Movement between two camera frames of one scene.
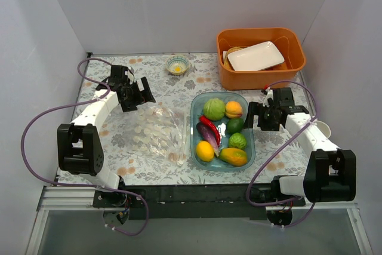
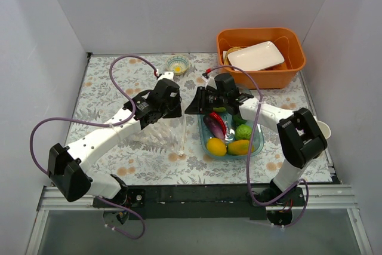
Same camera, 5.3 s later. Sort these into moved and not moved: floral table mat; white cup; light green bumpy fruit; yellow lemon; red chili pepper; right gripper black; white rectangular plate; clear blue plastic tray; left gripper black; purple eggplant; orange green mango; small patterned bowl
Moved: orange green mango; clear blue plastic tray; red chili pepper; purple eggplant; left gripper black; yellow lemon; light green bumpy fruit; right gripper black
Not moved: white cup; small patterned bowl; white rectangular plate; floral table mat
